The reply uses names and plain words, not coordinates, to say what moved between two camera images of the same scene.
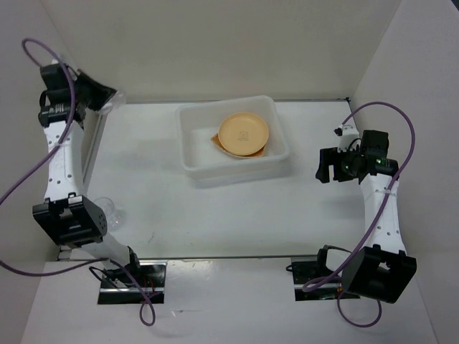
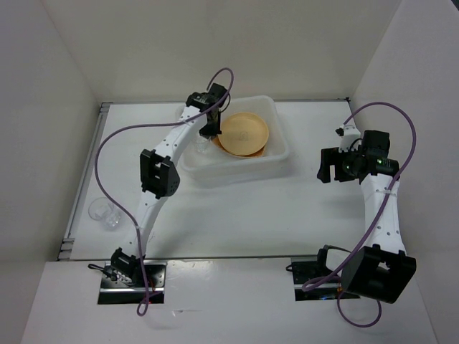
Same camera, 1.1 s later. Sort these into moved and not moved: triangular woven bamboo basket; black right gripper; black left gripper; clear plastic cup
Moved: clear plastic cup; black left gripper
Not moved: black right gripper; triangular woven bamboo basket
